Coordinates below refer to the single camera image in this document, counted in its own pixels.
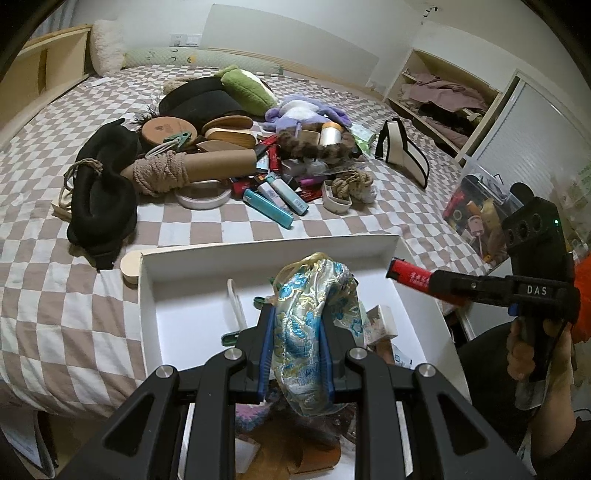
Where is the small rope bundle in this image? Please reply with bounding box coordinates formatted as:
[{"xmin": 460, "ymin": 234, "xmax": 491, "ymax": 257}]
[{"xmin": 332, "ymin": 170, "xmax": 375, "ymax": 201}]

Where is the white open shelf unit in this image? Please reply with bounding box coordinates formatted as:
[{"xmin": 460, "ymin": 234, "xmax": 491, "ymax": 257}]
[{"xmin": 383, "ymin": 46, "xmax": 505, "ymax": 160}]

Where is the green wipes packet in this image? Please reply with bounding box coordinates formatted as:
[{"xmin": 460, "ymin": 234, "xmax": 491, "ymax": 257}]
[{"xmin": 351, "ymin": 126, "xmax": 377, "ymax": 155}]

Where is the white plastic handle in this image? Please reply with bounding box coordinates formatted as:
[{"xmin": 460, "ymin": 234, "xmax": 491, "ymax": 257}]
[{"xmin": 226, "ymin": 278, "xmax": 250, "ymax": 333}]

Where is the white fluffy pillow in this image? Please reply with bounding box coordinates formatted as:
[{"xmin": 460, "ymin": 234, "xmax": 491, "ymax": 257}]
[{"xmin": 89, "ymin": 19, "xmax": 127, "ymax": 77}]

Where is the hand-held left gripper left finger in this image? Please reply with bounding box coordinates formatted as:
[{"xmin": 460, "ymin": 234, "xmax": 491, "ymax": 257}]
[{"xmin": 55, "ymin": 307, "xmax": 278, "ymax": 480}]

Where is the purple plush toy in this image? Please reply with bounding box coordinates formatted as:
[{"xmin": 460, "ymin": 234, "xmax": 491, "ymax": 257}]
[{"xmin": 263, "ymin": 95, "xmax": 354, "ymax": 134}]

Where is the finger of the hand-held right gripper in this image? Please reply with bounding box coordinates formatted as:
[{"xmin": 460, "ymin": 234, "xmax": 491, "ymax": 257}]
[{"xmin": 431, "ymin": 269, "xmax": 509, "ymax": 306}]

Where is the light wooden brush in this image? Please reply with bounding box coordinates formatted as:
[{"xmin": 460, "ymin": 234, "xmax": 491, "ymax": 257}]
[{"xmin": 204, "ymin": 128, "xmax": 257, "ymax": 149}]

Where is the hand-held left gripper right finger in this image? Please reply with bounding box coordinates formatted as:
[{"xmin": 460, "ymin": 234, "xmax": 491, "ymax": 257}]
[{"xmin": 322, "ymin": 318, "xmax": 536, "ymax": 480}]

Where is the small white cup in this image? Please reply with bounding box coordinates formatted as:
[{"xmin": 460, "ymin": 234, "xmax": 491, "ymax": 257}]
[{"xmin": 322, "ymin": 180, "xmax": 354, "ymax": 214}]

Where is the small printed carton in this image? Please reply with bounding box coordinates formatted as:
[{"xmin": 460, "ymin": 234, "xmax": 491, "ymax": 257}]
[{"xmin": 362, "ymin": 305, "xmax": 400, "ymax": 344}]

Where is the white cardboard box container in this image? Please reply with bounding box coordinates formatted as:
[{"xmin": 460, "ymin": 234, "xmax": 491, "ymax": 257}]
[{"xmin": 136, "ymin": 234, "xmax": 472, "ymax": 480}]

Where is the person's black clothing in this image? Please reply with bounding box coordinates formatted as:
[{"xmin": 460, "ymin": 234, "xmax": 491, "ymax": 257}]
[{"xmin": 457, "ymin": 323, "xmax": 532, "ymax": 480}]

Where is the checkered bed sheet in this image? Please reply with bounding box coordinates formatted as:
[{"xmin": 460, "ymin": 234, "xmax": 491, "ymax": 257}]
[{"xmin": 0, "ymin": 65, "xmax": 491, "ymax": 411}]

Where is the brown furry basket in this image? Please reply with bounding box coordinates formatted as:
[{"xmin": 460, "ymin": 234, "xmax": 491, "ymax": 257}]
[{"xmin": 277, "ymin": 122, "xmax": 363, "ymax": 163}]

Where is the white black-trimmed bag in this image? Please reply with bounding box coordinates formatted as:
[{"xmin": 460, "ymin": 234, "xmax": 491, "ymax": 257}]
[{"xmin": 374, "ymin": 117, "xmax": 431, "ymax": 190}]

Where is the brown cardboard tube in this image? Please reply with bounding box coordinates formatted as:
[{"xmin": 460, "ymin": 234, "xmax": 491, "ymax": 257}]
[{"xmin": 121, "ymin": 148, "xmax": 258, "ymax": 185}]

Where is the long green-print pillow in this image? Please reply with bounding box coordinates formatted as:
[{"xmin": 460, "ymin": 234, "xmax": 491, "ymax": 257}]
[{"xmin": 121, "ymin": 46, "xmax": 284, "ymax": 77}]

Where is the translucent tape roll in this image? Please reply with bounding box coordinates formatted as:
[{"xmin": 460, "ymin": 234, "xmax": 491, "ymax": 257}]
[{"xmin": 321, "ymin": 121, "xmax": 343, "ymax": 147}]

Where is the red lighter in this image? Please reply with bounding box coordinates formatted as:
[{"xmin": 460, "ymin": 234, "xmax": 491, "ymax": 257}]
[{"xmin": 387, "ymin": 258, "xmax": 469, "ymax": 309}]

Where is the grey cabinet door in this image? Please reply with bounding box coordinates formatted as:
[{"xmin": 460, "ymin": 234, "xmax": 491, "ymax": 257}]
[{"xmin": 455, "ymin": 69, "xmax": 591, "ymax": 195}]

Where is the clear plastic storage box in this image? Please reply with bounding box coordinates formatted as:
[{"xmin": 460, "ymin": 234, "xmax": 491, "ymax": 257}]
[{"xmin": 442, "ymin": 164, "xmax": 522, "ymax": 268}]

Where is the purple crochet piece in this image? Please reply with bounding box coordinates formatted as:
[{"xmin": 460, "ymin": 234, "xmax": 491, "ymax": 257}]
[{"xmin": 235, "ymin": 401, "xmax": 273, "ymax": 432}]

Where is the brown leather pouch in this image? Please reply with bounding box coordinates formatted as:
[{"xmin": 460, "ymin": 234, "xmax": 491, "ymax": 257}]
[{"xmin": 259, "ymin": 415, "xmax": 342, "ymax": 476}]

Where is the dark clothes pile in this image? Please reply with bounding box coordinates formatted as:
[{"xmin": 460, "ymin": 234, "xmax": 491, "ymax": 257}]
[{"xmin": 418, "ymin": 102, "xmax": 485, "ymax": 141}]

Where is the green plush toy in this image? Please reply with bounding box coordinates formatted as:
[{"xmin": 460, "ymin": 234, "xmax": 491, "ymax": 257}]
[{"xmin": 219, "ymin": 65, "xmax": 278, "ymax": 116}]

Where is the white round lid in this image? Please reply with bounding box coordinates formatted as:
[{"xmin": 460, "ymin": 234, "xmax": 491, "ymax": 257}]
[{"xmin": 174, "ymin": 180, "xmax": 232, "ymax": 210}]

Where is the white sachet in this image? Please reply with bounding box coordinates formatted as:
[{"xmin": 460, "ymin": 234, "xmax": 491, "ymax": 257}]
[{"xmin": 392, "ymin": 344, "xmax": 416, "ymax": 370}]

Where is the round wooden paddle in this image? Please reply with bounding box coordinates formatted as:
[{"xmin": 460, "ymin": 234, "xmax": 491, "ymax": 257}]
[{"xmin": 121, "ymin": 244, "xmax": 195, "ymax": 288}]

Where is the beige rope coil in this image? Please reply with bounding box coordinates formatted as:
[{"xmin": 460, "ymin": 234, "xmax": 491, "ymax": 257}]
[{"xmin": 131, "ymin": 150, "xmax": 192, "ymax": 198}]

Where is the black eared fabric hat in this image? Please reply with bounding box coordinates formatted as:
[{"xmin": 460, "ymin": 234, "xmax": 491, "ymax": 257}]
[{"xmin": 66, "ymin": 117, "xmax": 141, "ymax": 271}]

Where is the person's right forearm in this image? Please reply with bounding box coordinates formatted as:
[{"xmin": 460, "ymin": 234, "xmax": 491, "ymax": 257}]
[{"xmin": 526, "ymin": 397, "xmax": 579, "ymax": 480}]

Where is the pink clothes pile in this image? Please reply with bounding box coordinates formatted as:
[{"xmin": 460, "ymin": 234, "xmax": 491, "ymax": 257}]
[{"xmin": 401, "ymin": 69, "xmax": 490, "ymax": 112}]

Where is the wooden bedside shelf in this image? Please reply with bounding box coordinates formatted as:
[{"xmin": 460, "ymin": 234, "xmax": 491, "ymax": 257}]
[{"xmin": 0, "ymin": 24, "xmax": 93, "ymax": 151}]

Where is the person's right hand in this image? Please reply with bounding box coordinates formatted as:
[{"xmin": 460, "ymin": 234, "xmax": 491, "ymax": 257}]
[{"xmin": 506, "ymin": 318, "xmax": 578, "ymax": 403}]

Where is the pile of assorted lighters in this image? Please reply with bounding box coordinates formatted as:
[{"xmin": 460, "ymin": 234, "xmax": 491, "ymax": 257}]
[{"xmin": 229, "ymin": 134, "xmax": 333, "ymax": 230}]

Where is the dark wooden brush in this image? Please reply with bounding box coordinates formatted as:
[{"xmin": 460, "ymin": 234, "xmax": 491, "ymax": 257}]
[{"xmin": 201, "ymin": 115, "xmax": 254, "ymax": 134}]

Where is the blue floral brocade pouch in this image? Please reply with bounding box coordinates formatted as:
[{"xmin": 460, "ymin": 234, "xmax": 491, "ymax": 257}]
[{"xmin": 270, "ymin": 253, "xmax": 366, "ymax": 418}]

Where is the black folded cloth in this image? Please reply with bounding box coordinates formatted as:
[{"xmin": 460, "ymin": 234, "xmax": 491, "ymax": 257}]
[{"xmin": 158, "ymin": 76, "xmax": 252, "ymax": 132}]

